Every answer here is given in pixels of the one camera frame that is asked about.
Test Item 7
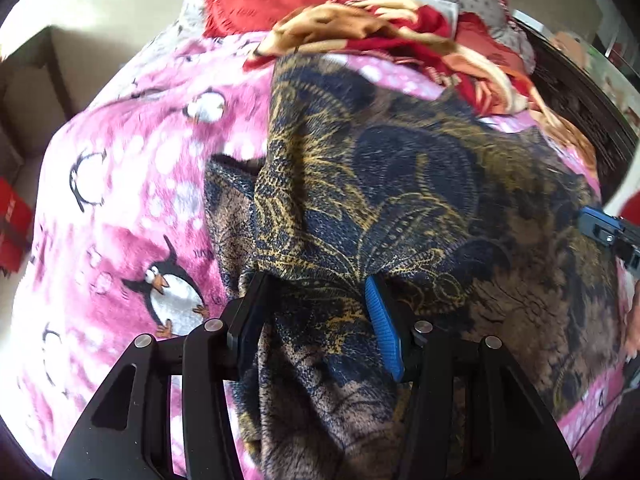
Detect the red orange floral blanket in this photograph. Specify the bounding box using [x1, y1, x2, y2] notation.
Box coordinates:
[242, 0, 601, 181]

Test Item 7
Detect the dark blue floral garment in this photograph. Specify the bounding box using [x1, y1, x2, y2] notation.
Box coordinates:
[202, 52, 632, 480]

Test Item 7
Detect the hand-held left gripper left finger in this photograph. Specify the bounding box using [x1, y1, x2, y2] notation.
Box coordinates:
[52, 271, 277, 480]

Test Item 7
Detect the pink penguin print blanket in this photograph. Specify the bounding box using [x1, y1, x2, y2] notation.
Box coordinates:
[10, 30, 632, 480]

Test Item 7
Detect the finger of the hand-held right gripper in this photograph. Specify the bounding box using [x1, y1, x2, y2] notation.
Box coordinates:
[577, 205, 640, 272]

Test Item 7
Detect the red fringed pillow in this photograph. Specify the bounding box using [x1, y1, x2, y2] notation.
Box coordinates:
[455, 10, 527, 72]

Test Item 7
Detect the dark carved wooden headboard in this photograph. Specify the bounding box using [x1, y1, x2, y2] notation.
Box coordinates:
[510, 10, 640, 196]

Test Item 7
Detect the dark wooden cabinet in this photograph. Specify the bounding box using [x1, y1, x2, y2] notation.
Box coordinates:
[0, 25, 76, 161]

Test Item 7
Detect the red box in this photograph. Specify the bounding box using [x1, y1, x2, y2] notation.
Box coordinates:
[0, 175, 37, 272]

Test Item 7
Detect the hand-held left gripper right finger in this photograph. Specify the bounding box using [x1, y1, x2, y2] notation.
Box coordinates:
[364, 274, 581, 480]

